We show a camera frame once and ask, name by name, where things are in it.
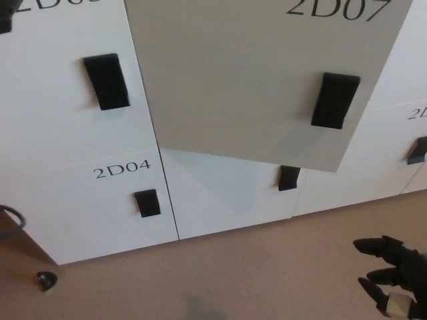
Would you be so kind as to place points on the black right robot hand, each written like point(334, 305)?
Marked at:
point(407, 270)

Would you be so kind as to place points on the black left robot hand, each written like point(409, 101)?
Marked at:
point(5, 15)

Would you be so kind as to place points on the white locker door 2D07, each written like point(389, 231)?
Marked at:
point(233, 83)

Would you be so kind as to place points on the white locker door 2D03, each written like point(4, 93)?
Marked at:
point(43, 100)

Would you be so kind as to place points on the white locker door 2D12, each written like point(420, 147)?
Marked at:
point(360, 173)

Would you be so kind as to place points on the white locker door 2D08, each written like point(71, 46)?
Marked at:
point(217, 200)

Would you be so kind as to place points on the white locker door 2D11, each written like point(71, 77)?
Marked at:
point(407, 66)

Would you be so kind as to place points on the black floor door stopper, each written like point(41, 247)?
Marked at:
point(46, 280)

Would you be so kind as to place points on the brown wooden side panel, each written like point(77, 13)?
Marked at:
point(26, 246)

